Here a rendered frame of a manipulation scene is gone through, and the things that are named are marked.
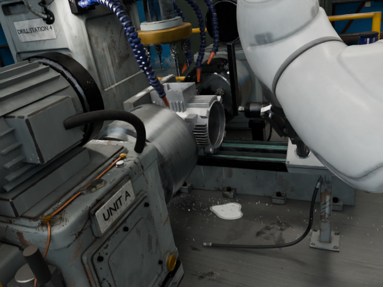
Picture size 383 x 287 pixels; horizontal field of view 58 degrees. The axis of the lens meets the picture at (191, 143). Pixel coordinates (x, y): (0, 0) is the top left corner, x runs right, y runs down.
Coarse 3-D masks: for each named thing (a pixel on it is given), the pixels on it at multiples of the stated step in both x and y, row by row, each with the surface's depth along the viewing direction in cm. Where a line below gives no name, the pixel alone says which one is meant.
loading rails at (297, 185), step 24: (240, 144) 119; (264, 144) 116; (216, 168) 112; (240, 168) 108; (264, 168) 104; (240, 192) 112; (264, 192) 108; (288, 192) 105; (312, 192) 102; (336, 192) 99
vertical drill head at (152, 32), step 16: (144, 0) 99; (160, 0) 98; (160, 16) 100; (144, 32) 99; (160, 32) 97; (176, 32) 98; (144, 48) 105; (160, 48) 112; (176, 48) 102; (176, 64) 104
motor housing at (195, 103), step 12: (192, 96) 112; (204, 96) 111; (216, 96) 112; (192, 108) 109; (204, 108) 107; (216, 108) 118; (204, 120) 106; (216, 120) 120; (204, 132) 105; (216, 132) 120; (204, 144) 108; (216, 144) 116
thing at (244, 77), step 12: (216, 60) 132; (192, 72) 131; (204, 72) 129; (216, 72) 127; (228, 72) 126; (240, 72) 132; (204, 84) 131; (216, 84) 129; (228, 84) 127; (240, 84) 128; (228, 96) 129; (240, 96) 128; (228, 108) 131; (228, 120) 134
